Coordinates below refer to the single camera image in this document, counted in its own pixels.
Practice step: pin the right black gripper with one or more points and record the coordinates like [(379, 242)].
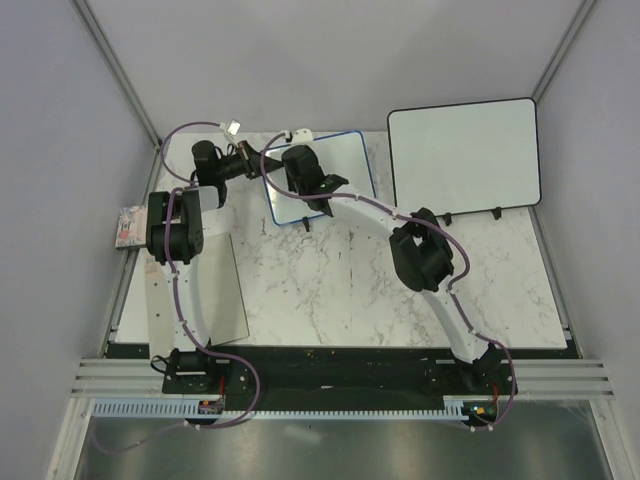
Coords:
[(292, 183)]

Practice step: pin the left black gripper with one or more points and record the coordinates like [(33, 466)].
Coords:
[(251, 160)]

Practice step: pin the blue framed small whiteboard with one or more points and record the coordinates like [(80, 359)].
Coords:
[(344, 154)]

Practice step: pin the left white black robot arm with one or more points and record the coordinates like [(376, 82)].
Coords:
[(175, 231)]

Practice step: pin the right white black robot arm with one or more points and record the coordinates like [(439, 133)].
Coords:
[(421, 251)]

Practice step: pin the black framed large whiteboard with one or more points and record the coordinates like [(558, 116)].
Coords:
[(465, 158)]

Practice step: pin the patterned colourful box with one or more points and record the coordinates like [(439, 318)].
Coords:
[(131, 228)]

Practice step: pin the grey metal plate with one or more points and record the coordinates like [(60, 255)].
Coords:
[(210, 297)]

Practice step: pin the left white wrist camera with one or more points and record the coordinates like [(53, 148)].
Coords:
[(231, 128)]

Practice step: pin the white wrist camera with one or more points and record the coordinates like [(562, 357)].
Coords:
[(231, 128), (301, 136)]

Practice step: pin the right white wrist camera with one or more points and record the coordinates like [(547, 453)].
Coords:
[(301, 136)]

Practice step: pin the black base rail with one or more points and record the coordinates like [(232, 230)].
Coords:
[(332, 377)]

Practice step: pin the aluminium frame profile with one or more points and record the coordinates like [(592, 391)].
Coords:
[(116, 378)]

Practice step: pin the light blue cable duct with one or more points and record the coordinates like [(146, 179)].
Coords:
[(193, 409)]

